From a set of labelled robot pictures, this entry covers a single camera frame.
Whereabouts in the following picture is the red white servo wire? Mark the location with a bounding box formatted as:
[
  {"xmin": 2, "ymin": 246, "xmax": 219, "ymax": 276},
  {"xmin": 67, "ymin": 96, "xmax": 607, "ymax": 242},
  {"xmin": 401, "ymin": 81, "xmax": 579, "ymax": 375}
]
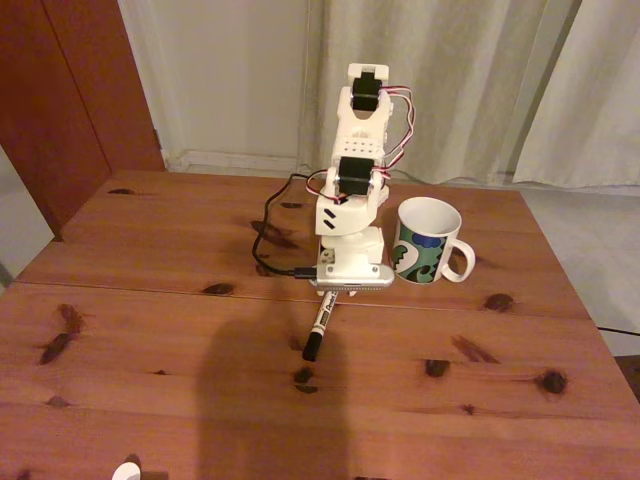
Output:
[
  {"xmin": 381, "ymin": 86, "xmax": 418, "ymax": 174},
  {"xmin": 304, "ymin": 168, "xmax": 351, "ymax": 207}
]

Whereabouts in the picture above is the black white marker pen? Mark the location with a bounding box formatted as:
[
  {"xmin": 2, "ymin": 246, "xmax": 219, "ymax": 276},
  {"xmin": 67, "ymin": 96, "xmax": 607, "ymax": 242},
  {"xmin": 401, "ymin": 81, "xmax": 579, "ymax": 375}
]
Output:
[{"xmin": 301, "ymin": 291, "xmax": 340, "ymax": 363}]

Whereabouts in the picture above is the black camera cable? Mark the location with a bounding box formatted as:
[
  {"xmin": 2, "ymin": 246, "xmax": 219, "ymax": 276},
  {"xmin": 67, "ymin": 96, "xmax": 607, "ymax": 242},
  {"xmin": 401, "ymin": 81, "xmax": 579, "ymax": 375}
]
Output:
[{"xmin": 251, "ymin": 172, "xmax": 317, "ymax": 281}]

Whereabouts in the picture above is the white mug green blue pattern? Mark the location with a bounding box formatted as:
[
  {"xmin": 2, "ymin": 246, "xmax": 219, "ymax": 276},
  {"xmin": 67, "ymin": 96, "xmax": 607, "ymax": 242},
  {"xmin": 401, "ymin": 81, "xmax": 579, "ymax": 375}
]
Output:
[{"xmin": 389, "ymin": 196, "xmax": 477, "ymax": 285}]

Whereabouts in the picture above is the white curtain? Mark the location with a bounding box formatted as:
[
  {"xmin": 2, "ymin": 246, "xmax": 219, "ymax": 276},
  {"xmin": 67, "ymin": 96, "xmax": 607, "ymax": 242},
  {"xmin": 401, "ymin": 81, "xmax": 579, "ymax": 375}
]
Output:
[
  {"xmin": 513, "ymin": 0, "xmax": 640, "ymax": 190},
  {"xmin": 298, "ymin": 0, "xmax": 586, "ymax": 185}
]

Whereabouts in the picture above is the brown wooden cabinet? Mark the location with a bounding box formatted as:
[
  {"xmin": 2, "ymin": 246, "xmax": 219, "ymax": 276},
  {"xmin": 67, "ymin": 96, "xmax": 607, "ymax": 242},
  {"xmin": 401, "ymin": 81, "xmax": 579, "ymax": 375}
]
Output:
[{"xmin": 0, "ymin": 0, "xmax": 167, "ymax": 242}]

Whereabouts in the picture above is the silver camera box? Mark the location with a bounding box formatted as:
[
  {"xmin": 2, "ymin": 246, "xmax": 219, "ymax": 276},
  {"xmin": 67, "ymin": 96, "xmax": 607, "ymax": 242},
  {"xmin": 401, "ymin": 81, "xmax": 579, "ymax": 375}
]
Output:
[{"xmin": 310, "ymin": 263, "xmax": 396, "ymax": 294}]

